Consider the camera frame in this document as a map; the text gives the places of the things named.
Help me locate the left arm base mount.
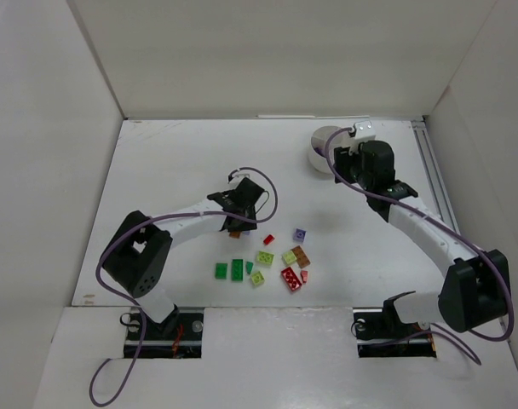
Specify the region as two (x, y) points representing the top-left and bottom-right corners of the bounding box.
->
(119, 309), (204, 360)

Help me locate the small red lego brick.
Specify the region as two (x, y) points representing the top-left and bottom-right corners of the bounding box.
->
(263, 234), (274, 245)

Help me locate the white round divided container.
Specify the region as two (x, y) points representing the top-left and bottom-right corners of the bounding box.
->
(308, 126), (349, 175)

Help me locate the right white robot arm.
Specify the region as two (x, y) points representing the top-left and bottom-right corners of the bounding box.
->
(333, 141), (514, 333)

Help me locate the large red lego brick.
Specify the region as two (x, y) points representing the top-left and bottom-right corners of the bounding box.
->
(280, 267), (302, 292)

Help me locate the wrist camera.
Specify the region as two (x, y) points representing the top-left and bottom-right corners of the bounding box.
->
(227, 169), (250, 184)
(349, 120), (377, 143)

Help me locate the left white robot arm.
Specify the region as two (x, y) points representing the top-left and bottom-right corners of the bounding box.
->
(100, 177), (265, 337)

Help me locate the purple small lego brick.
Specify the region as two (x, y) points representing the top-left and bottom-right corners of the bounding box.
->
(293, 228), (307, 243)

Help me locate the aluminium rail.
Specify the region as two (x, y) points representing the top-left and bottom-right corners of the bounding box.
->
(412, 120), (460, 233)

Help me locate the lime long lego brick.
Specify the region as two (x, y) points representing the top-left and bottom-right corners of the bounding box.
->
(256, 251), (274, 267)

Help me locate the green long lego brick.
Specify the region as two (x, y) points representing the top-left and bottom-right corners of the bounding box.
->
(231, 259), (244, 282)

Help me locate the purple long lego brick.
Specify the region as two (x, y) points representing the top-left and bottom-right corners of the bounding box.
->
(313, 143), (325, 155)

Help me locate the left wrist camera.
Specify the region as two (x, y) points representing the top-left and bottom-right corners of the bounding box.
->
(227, 169), (250, 184)

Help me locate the lime small lego brick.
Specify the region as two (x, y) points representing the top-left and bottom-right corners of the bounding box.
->
(282, 251), (296, 266)

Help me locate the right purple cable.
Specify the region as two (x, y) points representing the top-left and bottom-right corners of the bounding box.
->
(324, 125), (515, 366)

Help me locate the brown studded lego brick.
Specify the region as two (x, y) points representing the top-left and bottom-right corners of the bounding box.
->
(291, 245), (311, 269)

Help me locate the green rounded lego brick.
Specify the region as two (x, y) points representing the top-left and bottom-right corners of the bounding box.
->
(215, 262), (228, 279)

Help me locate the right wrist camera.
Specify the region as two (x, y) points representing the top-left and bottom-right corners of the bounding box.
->
(349, 120), (377, 143)

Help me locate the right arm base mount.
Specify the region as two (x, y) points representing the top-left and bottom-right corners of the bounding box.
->
(351, 308), (437, 358)

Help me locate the lime square lego brick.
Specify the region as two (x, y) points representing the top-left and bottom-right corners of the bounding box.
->
(250, 271), (265, 287)

